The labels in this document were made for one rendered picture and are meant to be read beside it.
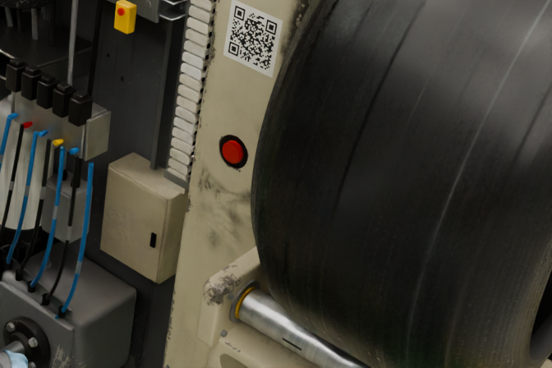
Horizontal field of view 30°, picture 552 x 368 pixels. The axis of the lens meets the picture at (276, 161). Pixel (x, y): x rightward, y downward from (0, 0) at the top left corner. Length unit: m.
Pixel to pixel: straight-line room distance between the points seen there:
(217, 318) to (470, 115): 0.51
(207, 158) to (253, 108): 0.11
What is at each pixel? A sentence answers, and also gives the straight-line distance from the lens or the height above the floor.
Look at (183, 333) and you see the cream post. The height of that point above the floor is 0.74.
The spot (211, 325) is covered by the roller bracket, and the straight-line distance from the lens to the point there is 1.30.
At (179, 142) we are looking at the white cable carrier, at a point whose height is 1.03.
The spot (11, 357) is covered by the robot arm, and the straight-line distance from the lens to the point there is 1.00.
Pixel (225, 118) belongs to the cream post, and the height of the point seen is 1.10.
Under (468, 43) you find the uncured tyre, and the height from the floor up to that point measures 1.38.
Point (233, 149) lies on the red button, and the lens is 1.31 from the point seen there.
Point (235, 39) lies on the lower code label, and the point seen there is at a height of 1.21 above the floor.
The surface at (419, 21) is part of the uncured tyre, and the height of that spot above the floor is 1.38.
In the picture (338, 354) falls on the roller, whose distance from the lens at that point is 1.26.
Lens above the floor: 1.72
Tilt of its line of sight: 30 degrees down
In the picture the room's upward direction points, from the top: 11 degrees clockwise
